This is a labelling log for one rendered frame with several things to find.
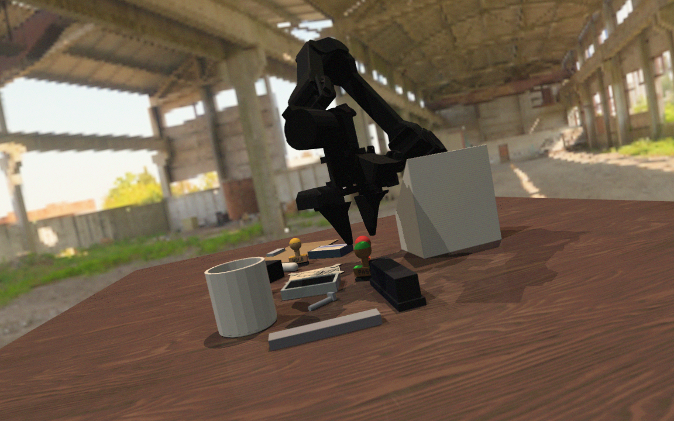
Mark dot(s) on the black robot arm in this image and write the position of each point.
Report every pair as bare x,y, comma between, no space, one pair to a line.
308,125

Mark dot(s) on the wooden hand stamp with yellow knob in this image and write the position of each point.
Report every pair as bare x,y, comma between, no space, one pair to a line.
301,260

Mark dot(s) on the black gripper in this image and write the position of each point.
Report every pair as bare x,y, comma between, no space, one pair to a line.
329,200

